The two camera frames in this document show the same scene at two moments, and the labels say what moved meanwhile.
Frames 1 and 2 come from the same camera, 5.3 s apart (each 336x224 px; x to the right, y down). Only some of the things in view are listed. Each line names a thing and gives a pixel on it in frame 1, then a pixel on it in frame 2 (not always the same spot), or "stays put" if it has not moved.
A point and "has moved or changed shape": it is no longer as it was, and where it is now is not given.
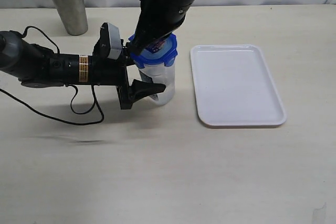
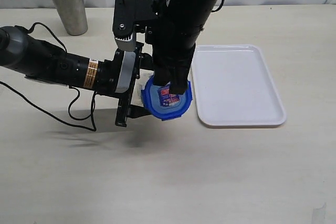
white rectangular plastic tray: x=233 y=86 stays put
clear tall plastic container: x=163 y=75 has moved or changed shape
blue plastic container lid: x=164 y=52 has moved or changed shape
